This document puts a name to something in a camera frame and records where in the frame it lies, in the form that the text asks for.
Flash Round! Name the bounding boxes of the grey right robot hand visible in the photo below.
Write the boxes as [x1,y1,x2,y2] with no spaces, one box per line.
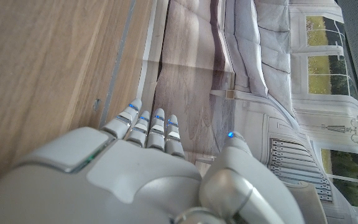
[0,98,306,224]

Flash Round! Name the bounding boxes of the printed room backdrop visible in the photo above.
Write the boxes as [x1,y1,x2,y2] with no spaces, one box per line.
[137,0,358,224]

